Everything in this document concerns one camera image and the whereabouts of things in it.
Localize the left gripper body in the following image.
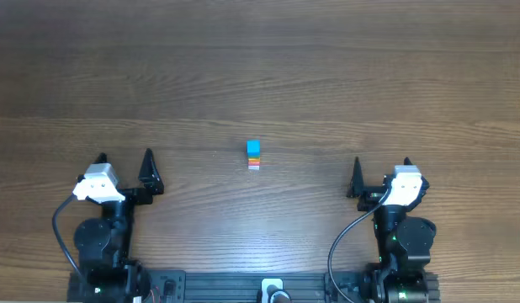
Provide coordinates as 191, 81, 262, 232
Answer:
119, 186, 156, 206

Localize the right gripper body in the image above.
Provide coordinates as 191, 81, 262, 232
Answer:
355, 176, 391, 212

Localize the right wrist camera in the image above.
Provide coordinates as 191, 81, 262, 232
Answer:
385, 164, 424, 207

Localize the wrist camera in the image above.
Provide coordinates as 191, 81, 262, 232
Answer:
72, 162, 126, 205
385, 164, 424, 207

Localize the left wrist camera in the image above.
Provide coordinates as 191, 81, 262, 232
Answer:
72, 162, 126, 205

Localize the black cable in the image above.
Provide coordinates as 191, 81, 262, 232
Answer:
326, 189, 391, 303
51, 193, 95, 294

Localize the mounting rail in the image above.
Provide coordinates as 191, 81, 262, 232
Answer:
149, 269, 442, 303

